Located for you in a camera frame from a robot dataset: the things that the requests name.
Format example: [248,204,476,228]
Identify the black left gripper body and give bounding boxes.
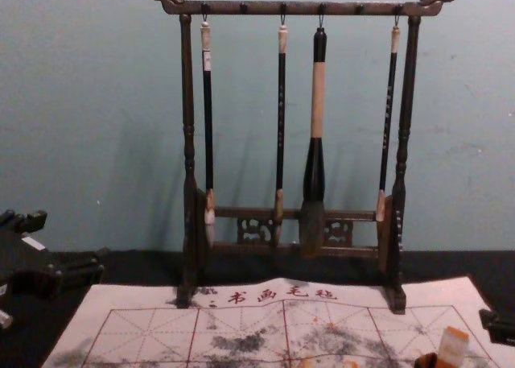
[0,225,65,301]

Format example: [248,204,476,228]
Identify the white and orange seal block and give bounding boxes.
[442,325,471,355]

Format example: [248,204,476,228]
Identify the black table cloth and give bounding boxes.
[0,246,515,368]

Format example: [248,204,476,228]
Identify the dark round ink pot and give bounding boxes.
[414,351,439,368]

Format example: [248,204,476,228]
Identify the slim black brush white label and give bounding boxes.
[199,19,216,250]

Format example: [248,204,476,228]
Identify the white felt mat red grid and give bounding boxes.
[39,276,515,368]

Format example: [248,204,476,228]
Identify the slim black calligraphy brush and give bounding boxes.
[375,24,403,224]
[273,23,290,249]

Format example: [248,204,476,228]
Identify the dark carved wooden brush rack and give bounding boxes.
[140,0,470,316]

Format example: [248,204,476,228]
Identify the large black and cream brush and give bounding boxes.
[298,27,328,261]

